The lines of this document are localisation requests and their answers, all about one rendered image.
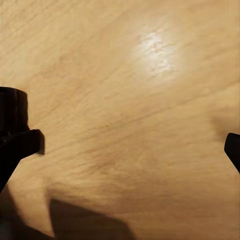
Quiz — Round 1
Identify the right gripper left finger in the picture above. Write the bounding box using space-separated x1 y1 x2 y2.
0 133 26 193

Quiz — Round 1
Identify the digital camera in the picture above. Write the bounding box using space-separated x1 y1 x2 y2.
0 86 40 159

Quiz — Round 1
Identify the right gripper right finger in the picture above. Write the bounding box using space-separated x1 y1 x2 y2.
224 133 240 173

